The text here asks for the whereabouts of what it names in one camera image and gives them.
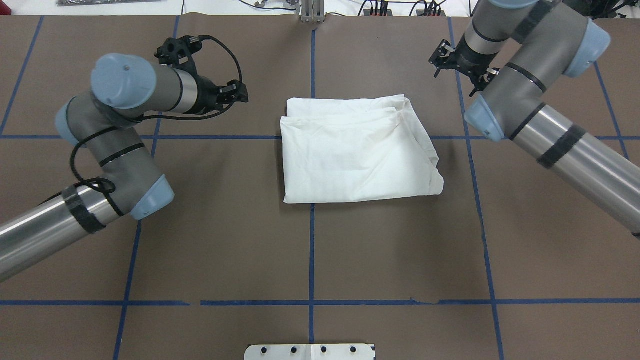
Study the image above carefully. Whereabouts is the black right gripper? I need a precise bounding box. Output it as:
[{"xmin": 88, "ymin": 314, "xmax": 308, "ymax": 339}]
[{"xmin": 429, "ymin": 39, "xmax": 498, "ymax": 93}]

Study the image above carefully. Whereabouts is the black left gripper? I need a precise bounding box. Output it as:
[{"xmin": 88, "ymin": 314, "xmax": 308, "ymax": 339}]
[{"xmin": 192, "ymin": 75, "xmax": 249, "ymax": 115}]

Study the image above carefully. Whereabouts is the white printed t-shirt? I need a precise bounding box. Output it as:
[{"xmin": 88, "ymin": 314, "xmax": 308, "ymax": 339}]
[{"xmin": 279, "ymin": 95, "xmax": 445, "ymax": 204}]

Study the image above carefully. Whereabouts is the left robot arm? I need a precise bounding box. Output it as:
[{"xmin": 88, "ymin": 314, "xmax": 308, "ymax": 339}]
[{"xmin": 1, "ymin": 53, "xmax": 248, "ymax": 281}]

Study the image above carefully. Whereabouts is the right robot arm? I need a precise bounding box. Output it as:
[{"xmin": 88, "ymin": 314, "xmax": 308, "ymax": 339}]
[{"xmin": 429, "ymin": 0, "xmax": 640, "ymax": 239}]

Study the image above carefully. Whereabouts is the white mounting plate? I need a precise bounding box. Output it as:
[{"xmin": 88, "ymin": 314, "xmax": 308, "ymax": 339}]
[{"xmin": 243, "ymin": 343, "xmax": 377, "ymax": 360}]

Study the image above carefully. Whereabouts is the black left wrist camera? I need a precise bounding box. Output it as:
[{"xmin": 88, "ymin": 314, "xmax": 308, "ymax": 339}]
[{"xmin": 154, "ymin": 35, "xmax": 202, "ymax": 73}]

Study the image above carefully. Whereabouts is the aluminium frame post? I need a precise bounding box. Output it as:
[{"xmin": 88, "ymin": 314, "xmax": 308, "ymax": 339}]
[{"xmin": 298, "ymin": 0, "xmax": 326, "ymax": 23}]

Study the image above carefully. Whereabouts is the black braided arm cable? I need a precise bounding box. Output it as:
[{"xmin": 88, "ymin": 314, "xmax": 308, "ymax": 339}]
[{"xmin": 69, "ymin": 35, "xmax": 244, "ymax": 196}]

